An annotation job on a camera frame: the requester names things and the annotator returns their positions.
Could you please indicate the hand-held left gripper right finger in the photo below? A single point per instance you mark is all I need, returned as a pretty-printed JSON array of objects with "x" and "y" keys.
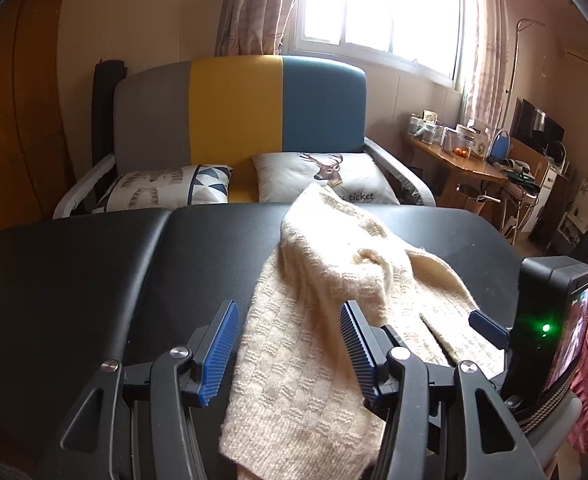
[{"x": 358, "y": 355}]

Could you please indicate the geometric print pillow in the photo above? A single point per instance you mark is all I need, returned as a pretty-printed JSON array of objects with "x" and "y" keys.
[{"x": 164, "y": 185}]

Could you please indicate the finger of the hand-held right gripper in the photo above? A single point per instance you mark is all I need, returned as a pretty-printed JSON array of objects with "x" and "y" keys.
[{"x": 488, "y": 329}]

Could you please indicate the grey yellow blue sofa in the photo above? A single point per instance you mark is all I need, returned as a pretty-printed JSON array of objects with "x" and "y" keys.
[{"x": 234, "y": 110}]

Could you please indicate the cream knit sweater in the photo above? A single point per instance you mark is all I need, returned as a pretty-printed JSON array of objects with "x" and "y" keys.
[{"x": 299, "y": 310}]

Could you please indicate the bright window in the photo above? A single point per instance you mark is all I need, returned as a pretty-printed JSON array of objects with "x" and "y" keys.
[{"x": 373, "y": 10}]

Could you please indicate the metal pole stand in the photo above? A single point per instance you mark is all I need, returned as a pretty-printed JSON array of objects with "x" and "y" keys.
[{"x": 514, "y": 60}]

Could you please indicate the pile of oranges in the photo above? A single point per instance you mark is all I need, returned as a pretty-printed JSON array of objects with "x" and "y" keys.
[{"x": 461, "y": 151}]

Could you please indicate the wooden desk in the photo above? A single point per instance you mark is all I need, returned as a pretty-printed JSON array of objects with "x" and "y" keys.
[{"x": 463, "y": 165}]

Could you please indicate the deer print pillow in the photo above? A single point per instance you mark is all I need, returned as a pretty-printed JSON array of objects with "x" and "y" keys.
[{"x": 294, "y": 175}]

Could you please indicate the patterned beige curtain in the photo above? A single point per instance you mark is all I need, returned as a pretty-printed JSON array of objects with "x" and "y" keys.
[
  {"x": 488, "y": 35},
  {"x": 254, "y": 5}
]

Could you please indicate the blue chair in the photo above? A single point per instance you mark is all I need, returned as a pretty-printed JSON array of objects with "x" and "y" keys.
[{"x": 501, "y": 146}]

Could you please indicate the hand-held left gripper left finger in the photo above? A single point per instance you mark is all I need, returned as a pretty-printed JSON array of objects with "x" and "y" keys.
[{"x": 219, "y": 355}]

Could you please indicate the black monitor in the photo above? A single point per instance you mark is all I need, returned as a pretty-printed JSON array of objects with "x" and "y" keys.
[{"x": 531, "y": 122}]

